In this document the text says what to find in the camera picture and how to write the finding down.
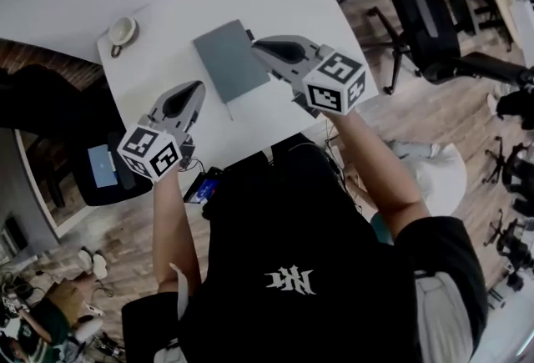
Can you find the white desk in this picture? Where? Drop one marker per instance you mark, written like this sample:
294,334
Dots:
167,40

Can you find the tablet with blue screen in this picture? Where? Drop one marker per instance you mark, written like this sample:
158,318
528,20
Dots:
102,167

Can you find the black chair with tablet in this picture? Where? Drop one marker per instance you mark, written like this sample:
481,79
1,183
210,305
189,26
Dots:
83,190

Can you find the person's left forearm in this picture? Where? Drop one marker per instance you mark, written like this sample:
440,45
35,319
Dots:
173,228

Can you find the grey stationery notebook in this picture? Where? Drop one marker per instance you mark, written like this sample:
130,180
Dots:
233,61

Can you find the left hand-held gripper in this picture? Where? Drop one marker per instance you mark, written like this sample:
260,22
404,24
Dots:
146,150

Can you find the black chair base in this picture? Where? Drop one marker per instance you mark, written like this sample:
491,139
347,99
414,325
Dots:
515,173
513,244

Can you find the pair of white shoes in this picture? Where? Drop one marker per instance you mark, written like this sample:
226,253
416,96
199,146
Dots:
94,263

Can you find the light wooden table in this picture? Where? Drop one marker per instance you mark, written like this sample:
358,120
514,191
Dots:
502,2

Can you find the person's right forearm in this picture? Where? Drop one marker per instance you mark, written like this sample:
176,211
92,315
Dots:
375,169

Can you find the cream ceramic cup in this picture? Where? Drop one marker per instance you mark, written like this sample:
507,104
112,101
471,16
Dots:
122,31

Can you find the black mesh office chair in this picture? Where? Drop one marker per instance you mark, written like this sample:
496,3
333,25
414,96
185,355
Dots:
421,31

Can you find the small black stationery item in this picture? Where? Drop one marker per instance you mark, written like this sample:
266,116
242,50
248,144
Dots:
249,35

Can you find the black device with blue screen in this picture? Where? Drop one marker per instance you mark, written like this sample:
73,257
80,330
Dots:
205,188

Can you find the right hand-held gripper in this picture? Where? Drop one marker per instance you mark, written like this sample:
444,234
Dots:
331,84

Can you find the person's black t-shirt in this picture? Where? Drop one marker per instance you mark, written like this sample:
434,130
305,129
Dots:
283,236

